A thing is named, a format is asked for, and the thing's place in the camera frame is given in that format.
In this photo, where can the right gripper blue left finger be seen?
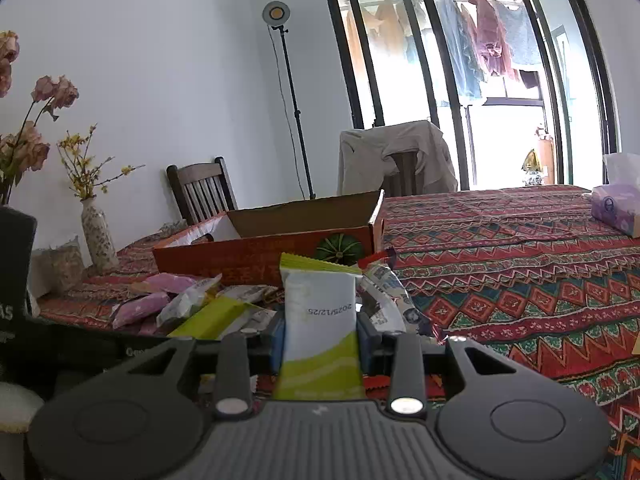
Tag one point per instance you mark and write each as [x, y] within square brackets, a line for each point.
[242, 355]

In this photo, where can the hanging laundry clothes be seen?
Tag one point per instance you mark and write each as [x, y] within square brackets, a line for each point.
[491, 47]

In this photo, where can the green white snack packet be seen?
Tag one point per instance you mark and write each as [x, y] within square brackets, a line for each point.
[320, 360]

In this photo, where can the beige jacket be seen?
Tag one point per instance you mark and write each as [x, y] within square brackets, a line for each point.
[367, 157]

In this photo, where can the black light stand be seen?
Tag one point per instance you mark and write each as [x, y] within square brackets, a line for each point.
[275, 15]

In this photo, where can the chair with beige jacket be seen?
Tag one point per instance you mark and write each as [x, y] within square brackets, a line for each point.
[403, 181]

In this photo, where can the purple tissue box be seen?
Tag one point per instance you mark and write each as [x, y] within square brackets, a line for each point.
[617, 203]

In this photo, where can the yellow flower branches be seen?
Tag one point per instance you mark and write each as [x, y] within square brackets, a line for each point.
[81, 167]

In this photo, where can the dark wooden chair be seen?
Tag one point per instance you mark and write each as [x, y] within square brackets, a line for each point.
[201, 190]

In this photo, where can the yellow green snack packet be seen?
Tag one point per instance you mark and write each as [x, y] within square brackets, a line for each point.
[222, 316]

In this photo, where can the pink snack packet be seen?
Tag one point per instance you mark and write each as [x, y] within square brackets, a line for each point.
[165, 282]
[138, 309]

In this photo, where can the pink dried flowers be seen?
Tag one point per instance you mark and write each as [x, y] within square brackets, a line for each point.
[25, 150]

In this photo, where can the orange cardboard box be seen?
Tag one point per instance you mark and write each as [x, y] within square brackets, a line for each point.
[245, 246]

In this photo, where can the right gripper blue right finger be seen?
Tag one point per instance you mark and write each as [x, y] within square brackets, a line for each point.
[397, 356]

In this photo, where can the floral ceramic vase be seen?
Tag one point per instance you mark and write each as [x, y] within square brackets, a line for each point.
[98, 236]

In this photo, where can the black framed glass door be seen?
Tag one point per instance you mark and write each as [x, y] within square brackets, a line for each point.
[560, 138]

